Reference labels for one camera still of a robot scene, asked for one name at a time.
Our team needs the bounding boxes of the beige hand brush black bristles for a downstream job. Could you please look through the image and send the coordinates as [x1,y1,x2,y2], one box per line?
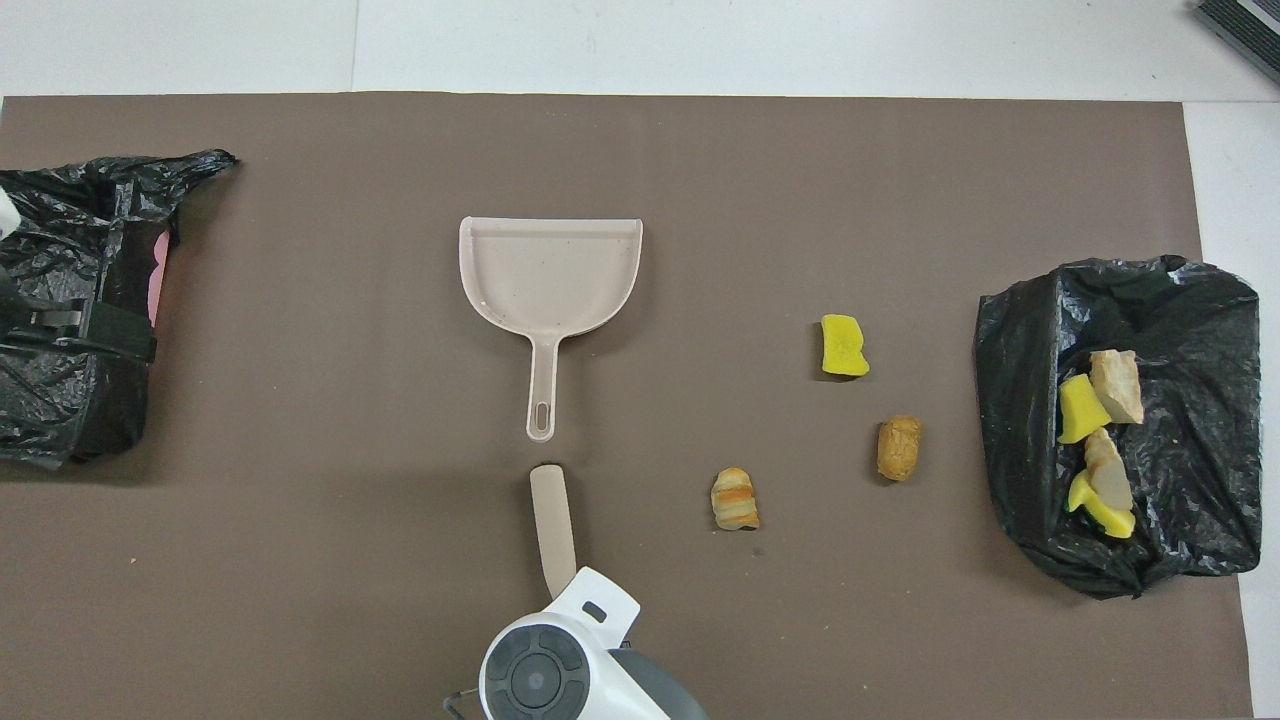
[529,464,581,601]

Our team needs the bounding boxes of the pink plastic bin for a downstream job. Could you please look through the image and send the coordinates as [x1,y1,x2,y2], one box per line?
[148,228,171,326]

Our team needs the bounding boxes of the right black garbage bag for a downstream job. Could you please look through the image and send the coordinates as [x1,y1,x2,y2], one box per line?
[975,256,1263,601]

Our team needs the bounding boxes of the striped croissant bread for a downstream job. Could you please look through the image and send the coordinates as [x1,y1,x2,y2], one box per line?
[710,467,761,532]

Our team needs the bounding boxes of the brown table mat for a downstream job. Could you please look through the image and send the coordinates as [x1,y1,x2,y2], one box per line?
[0,93,1253,720]

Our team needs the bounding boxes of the grey ribbed panel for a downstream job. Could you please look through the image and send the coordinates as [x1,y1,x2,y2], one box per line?
[1192,0,1280,86]

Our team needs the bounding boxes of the beige foam chunk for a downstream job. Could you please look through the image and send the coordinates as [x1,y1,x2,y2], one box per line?
[1084,427,1135,512]
[1089,349,1145,425]

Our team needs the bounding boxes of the yellow sponge piece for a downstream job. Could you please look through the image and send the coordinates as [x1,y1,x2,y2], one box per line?
[1065,470,1137,540]
[820,314,871,378]
[1057,373,1112,446]

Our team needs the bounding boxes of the brown bread roll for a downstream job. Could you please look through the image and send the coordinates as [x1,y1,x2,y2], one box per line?
[877,415,924,483]

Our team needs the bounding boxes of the beige plastic dustpan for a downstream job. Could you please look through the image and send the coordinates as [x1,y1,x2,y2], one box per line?
[459,216,644,443]

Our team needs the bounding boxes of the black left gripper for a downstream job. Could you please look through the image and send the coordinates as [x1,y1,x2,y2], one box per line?
[0,298,159,364]

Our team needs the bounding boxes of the black bag lining pink bin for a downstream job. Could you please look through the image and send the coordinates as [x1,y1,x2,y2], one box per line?
[0,149,239,471]

